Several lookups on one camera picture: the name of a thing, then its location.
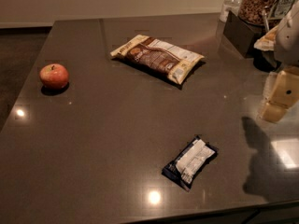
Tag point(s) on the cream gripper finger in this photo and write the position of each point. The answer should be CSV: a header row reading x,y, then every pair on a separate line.
x,y
272,113
286,87

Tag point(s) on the dark blue rxbar wrapper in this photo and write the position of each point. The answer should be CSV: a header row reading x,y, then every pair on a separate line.
x,y
189,162

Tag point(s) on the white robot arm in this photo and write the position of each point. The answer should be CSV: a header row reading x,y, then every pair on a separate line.
x,y
286,49

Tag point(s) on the yellow white snack packet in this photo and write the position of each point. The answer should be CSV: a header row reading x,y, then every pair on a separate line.
x,y
267,42

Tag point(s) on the dark brown box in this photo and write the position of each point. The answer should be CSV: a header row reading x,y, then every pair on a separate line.
x,y
242,35

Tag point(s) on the glass jar of nuts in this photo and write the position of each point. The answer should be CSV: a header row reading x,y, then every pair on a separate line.
x,y
251,11

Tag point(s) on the clear plastic water bottle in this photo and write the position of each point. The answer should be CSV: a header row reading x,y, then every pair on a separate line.
x,y
229,6

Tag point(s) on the brown and white snack bag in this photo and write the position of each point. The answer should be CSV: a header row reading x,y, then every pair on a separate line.
x,y
159,56

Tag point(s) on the red apple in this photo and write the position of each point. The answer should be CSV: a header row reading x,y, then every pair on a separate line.
x,y
54,76

